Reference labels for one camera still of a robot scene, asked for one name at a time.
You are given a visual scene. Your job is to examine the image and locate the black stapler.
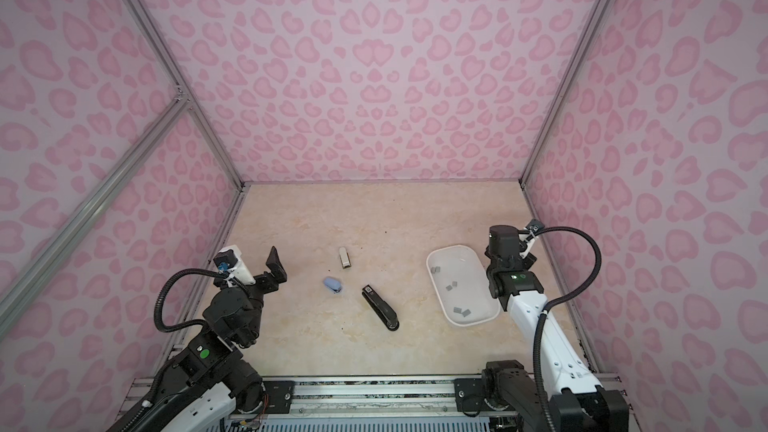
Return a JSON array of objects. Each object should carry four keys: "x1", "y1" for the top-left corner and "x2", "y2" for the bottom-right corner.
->
[{"x1": 361, "y1": 285, "x2": 400, "y2": 331}]

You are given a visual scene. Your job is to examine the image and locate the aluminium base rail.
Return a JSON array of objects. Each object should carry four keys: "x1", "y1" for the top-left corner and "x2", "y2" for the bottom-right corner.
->
[{"x1": 113, "y1": 374, "x2": 625, "y2": 432}]

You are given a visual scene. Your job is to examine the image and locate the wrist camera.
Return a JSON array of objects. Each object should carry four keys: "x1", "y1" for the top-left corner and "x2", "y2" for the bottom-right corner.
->
[
  {"x1": 519, "y1": 219, "x2": 545, "y2": 256},
  {"x1": 213, "y1": 245, "x2": 255, "y2": 286}
]

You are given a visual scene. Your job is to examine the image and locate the left mounting plate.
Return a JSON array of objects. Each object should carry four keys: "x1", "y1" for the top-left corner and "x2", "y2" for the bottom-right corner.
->
[{"x1": 260, "y1": 380, "x2": 296, "y2": 415}]

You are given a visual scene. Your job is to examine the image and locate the mounting plate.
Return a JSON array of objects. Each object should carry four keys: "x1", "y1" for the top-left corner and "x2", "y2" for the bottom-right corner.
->
[
  {"x1": 453, "y1": 378, "x2": 493, "y2": 417},
  {"x1": 260, "y1": 380, "x2": 296, "y2": 415}
]

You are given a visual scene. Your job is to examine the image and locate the white plastic bin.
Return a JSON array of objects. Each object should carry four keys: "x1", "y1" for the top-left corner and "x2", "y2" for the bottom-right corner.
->
[{"x1": 426, "y1": 245, "x2": 501, "y2": 327}]

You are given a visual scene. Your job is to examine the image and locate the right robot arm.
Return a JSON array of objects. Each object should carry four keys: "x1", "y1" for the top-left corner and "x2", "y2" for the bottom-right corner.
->
[{"x1": 482, "y1": 220, "x2": 630, "y2": 431}]

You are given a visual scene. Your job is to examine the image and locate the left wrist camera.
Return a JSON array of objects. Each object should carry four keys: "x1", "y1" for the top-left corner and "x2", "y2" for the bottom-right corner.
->
[{"x1": 213, "y1": 245, "x2": 255, "y2": 286}]

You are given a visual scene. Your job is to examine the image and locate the blue mini stapler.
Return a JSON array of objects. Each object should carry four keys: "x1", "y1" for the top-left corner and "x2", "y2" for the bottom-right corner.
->
[{"x1": 323, "y1": 277, "x2": 343, "y2": 294}]

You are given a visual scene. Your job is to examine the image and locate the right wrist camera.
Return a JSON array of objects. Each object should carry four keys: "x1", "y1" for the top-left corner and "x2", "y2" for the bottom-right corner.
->
[{"x1": 519, "y1": 219, "x2": 545, "y2": 256}]

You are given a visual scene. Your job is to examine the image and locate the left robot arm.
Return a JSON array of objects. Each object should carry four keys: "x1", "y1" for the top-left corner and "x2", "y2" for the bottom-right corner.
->
[{"x1": 111, "y1": 246, "x2": 295, "y2": 431}]

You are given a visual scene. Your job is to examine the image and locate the right mounting plate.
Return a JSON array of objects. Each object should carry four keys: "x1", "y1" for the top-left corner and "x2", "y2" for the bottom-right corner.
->
[{"x1": 453, "y1": 378, "x2": 493, "y2": 417}]

